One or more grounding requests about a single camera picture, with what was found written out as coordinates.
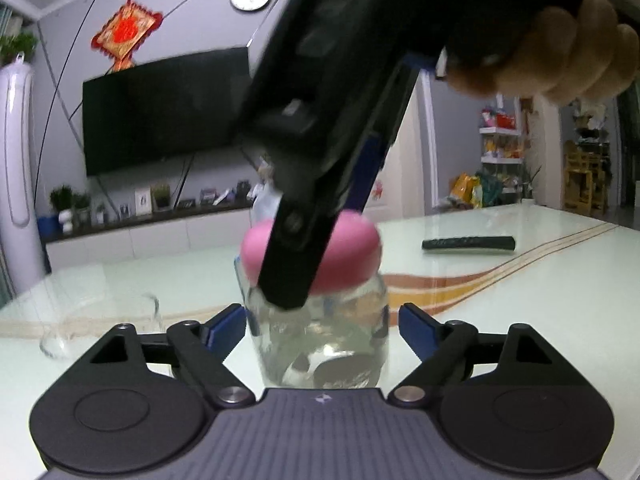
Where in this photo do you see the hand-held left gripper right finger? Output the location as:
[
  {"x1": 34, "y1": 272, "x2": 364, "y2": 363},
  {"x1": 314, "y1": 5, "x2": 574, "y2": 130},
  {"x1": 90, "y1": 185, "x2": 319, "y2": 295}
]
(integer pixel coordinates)
[{"x1": 387, "y1": 303, "x2": 553, "y2": 407}]

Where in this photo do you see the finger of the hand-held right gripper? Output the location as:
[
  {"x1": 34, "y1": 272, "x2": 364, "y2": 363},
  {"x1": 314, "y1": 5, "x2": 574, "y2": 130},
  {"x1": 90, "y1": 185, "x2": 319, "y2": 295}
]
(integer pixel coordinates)
[
  {"x1": 259, "y1": 179, "x2": 352, "y2": 311},
  {"x1": 329, "y1": 66, "x2": 420, "y2": 212}
]

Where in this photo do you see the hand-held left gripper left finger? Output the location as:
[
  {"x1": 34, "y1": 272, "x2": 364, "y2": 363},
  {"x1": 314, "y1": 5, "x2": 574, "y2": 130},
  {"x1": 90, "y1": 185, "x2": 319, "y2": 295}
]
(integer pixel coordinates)
[{"x1": 87, "y1": 303, "x2": 255, "y2": 407}]

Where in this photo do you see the pink dotted bottle cap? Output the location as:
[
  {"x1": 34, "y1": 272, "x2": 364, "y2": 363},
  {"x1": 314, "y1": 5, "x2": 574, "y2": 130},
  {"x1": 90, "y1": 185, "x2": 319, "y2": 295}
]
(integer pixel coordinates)
[{"x1": 241, "y1": 211, "x2": 382, "y2": 296}]

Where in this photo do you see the clear glass bottle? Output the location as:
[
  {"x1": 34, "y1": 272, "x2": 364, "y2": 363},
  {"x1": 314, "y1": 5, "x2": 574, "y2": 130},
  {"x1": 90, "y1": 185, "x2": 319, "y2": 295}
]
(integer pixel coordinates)
[{"x1": 235, "y1": 255, "x2": 391, "y2": 390}]

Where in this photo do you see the clear glass cup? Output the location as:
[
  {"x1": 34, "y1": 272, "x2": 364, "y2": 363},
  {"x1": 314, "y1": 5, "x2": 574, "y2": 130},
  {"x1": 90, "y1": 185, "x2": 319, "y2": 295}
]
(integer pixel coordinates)
[{"x1": 39, "y1": 292, "x2": 163, "y2": 360}]

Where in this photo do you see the person's right hand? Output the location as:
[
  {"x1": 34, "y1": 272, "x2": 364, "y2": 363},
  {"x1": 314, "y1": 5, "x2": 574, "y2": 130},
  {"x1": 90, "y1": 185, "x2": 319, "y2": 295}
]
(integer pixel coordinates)
[{"x1": 445, "y1": 0, "x2": 640, "y2": 107}]

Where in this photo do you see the white door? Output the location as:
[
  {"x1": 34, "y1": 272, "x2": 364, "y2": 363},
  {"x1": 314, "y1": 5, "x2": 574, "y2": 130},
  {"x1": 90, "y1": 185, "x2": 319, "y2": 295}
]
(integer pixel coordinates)
[{"x1": 370, "y1": 67, "x2": 442, "y2": 216}]

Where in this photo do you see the black remote control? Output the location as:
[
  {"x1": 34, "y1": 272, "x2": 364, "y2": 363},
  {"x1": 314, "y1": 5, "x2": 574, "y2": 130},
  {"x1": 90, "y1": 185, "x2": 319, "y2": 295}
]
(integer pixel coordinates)
[{"x1": 421, "y1": 236, "x2": 516, "y2": 256}]

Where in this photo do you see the yellow snack bag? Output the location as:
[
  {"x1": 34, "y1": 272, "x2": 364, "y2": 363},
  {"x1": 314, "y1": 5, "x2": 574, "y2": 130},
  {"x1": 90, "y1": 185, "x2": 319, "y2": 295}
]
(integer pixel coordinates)
[{"x1": 450, "y1": 174, "x2": 483, "y2": 208}]

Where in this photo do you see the white television cabinet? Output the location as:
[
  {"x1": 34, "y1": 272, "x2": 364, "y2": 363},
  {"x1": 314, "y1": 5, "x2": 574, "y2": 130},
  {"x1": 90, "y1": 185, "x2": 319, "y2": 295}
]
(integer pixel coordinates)
[{"x1": 42, "y1": 200, "x2": 261, "y2": 273}]

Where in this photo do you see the green bag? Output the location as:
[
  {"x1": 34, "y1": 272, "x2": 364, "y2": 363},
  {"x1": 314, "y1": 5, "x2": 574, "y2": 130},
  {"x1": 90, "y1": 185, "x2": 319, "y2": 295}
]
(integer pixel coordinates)
[{"x1": 475, "y1": 172, "x2": 502, "y2": 206}]

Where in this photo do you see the small potted plant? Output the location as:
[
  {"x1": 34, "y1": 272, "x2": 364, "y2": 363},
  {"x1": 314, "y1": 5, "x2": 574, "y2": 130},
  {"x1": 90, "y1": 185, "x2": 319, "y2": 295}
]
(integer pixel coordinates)
[{"x1": 72, "y1": 194, "x2": 93, "y2": 228}]

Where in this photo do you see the black flat television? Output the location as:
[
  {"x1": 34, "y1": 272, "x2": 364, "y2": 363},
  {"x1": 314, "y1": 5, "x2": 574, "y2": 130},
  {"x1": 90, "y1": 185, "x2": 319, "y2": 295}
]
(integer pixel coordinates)
[{"x1": 82, "y1": 46, "x2": 253, "y2": 177}]

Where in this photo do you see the potted plant in white pot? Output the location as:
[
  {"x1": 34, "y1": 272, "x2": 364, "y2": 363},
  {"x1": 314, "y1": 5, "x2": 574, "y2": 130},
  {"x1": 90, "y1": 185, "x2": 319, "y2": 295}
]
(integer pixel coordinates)
[{"x1": 50, "y1": 186, "x2": 76, "y2": 233}]

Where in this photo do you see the wooden chair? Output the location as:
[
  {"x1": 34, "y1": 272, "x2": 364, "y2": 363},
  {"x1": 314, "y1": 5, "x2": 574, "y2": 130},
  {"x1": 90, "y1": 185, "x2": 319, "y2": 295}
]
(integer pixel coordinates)
[{"x1": 564, "y1": 140, "x2": 611, "y2": 213}]

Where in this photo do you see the white tower air conditioner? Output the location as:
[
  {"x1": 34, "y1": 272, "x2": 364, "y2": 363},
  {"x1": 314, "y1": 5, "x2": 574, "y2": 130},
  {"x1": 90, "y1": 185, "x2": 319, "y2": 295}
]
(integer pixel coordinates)
[{"x1": 0, "y1": 57, "x2": 51, "y2": 306}]

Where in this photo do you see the hanging green plant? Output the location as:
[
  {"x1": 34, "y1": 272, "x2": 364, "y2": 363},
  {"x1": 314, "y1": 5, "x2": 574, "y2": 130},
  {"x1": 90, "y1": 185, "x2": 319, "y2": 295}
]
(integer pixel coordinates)
[{"x1": 0, "y1": 30, "x2": 39, "y2": 66}]

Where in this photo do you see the white wall shelf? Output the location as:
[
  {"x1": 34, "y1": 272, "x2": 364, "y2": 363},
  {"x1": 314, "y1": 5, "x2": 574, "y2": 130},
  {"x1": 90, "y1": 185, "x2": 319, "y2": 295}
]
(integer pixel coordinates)
[{"x1": 477, "y1": 125, "x2": 526, "y2": 166}]

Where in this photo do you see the red knot wall decoration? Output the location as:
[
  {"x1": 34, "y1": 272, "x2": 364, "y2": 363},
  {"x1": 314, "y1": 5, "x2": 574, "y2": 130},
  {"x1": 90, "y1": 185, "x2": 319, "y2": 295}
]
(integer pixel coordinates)
[{"x1": 90, "y1": 0, "x2": 164, "y2": 72}]

